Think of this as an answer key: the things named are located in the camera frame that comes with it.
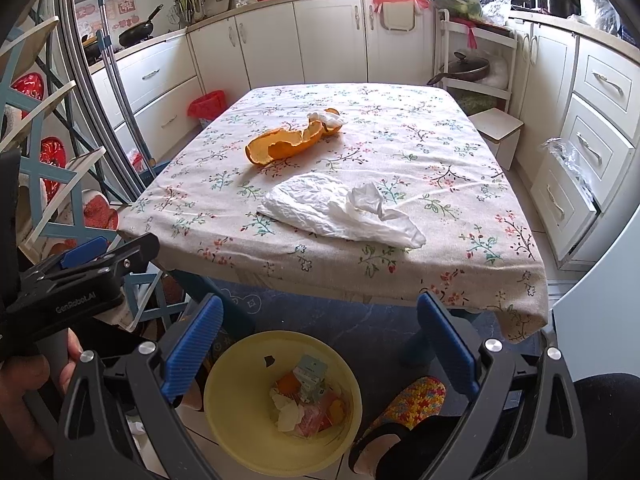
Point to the orange peel pieces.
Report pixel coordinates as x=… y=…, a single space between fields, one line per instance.
x=286 y=385

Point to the white refrigerator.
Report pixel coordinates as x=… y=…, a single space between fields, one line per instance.
x=600 y=320

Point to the colourful crocheted slipper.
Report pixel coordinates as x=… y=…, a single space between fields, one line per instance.
x=410 y=405

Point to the clear bag on drawer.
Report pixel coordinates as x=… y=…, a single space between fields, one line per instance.
x=567 y=165

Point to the black wok on stove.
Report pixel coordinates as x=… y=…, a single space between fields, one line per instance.
x=137 y=32

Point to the red bag on white holder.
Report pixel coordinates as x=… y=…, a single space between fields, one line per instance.
x=400 y=10

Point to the white tissue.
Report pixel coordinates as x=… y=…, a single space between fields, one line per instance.
x=372 y=200

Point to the person's left forearm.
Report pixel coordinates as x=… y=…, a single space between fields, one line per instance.
x=20 y=447

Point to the small bin with red liner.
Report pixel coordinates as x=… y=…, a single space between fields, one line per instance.
x=207 y=107

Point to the utensil rack with utensils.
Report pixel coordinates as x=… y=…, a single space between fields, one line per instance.
x=200 y=0

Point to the table with floral tablecloth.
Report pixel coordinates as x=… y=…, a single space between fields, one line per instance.
x=390 y=150

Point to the bag of green vegetables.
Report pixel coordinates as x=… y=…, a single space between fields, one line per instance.
x=457 y=2

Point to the clear plastic bag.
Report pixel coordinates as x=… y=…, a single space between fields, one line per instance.
x=317 y=417

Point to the yellow plastic bin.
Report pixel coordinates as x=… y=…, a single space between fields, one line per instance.
x=230 y=410

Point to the white bag in rack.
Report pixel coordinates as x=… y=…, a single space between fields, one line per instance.
x=499 y=72

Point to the black pan with lid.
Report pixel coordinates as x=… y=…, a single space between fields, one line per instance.
x=467 y=67

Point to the small tissue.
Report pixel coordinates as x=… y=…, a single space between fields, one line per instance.
x=325 y=119

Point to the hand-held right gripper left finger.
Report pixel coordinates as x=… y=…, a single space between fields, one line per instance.
x=195 y=355

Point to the white kitchen cabinet run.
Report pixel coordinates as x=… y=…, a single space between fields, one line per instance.
x=325 y=45

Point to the blue white folding chair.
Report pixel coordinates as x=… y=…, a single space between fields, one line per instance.
x=47 y=185

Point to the red paper wall stickers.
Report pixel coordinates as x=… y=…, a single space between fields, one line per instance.
x=107 y=12

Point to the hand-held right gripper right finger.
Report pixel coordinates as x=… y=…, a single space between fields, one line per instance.
x=450 y=347

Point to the person's left hand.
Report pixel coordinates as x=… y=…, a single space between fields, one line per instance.
x=22 y=382

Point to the blue paper carton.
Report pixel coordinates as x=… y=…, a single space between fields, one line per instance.
x=310 y=375

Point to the white step stool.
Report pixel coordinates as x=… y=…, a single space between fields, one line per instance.
x=495 y=130

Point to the large orange peel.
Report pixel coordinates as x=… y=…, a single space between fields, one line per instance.
x=285 y=147

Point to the white drawer cabinet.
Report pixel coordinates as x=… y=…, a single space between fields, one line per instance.
x=595 y=125

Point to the white trolley rack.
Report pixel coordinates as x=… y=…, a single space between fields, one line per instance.
x=507 y=97

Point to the mop with metal pole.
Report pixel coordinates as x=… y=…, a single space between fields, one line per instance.
x=117 y=85

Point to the white plastic bag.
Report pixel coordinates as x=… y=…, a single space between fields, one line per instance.
x=300 y=205
x=287 y=412

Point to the red white printed bag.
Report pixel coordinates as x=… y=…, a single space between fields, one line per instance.
x=100 y=212

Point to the dark blue floor mat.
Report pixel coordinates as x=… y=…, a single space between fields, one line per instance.
x=360 y=325

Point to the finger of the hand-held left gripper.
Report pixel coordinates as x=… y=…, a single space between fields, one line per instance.
x=85 y=254
x=135 y=252

